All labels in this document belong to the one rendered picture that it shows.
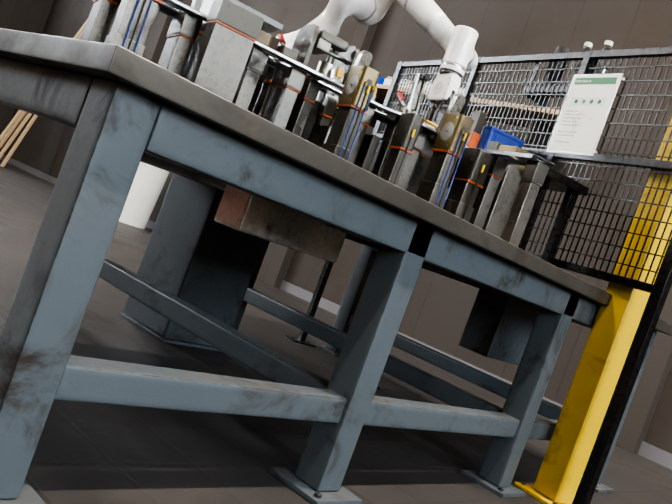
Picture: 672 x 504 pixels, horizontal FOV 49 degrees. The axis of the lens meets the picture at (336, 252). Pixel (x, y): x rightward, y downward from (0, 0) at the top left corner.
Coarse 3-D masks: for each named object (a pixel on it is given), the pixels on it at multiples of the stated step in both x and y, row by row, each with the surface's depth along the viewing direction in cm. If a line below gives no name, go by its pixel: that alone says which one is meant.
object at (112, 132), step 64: (0, 64) 134; (128, 128) 108; (192, 128) 116; (64, 192) 108; (128, 192) 111; (256, 192) 128; (320, 192) 139; (64, 256) 106; (320, 256) 182; (384, 256) 166; (448, 256) 174; (0, 320) 124; (64, 320) 109; (192, 320) 206; (384, 320) 163; (512, 320) 256; (576, 320) 234; (0, 384) 107; (64, 384) 113; (128, 384) 121; (192, 384) 131; (256, 384) 145; (320, 384) 171; (448, 384) 248; (512, 384) 231; (0, 448) 107; (320, 448) 165; (512, 448) 226
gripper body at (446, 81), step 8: (440, 72) 246; (448, 72) 243; (440, 80) 245; (448, 80) 242; (456, 80) 242; (432, 88) 248; (440, 88) 244; (448, 88) 241; (456, 88) 242; (432, 96) 246; (440, 96) 242; (448, 96) 241
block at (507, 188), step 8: (520, 152) 245; (512, 168) 246; (520, 168) 247; (504, 176) 245; (512, 176) 246; (520, 176) 248; (504, 184) 245; (512, 184) 247; (496, 192) 246; (504, 192) 246; (512, 192) 248; (496, 200) 245; (504, 200) 247; (512, 200) 248; (496, 208) 245; (504, 208) 247; (488, 216) 246; (496, 216) 246; (504, 216) 248; (488, 224) 245; (496, 224) 247; (496, 232) 247
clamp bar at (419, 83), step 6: (420, 78) 259; (426, 78) 256; (414, 84) 259; (420, 84) 260; (414, 90) 258; (420, 90) 260; (414, 96) 257; (420, 96) 259; (408, 102) 259; (414, 102) 259; (408, 108) 257; (414, 108) 259
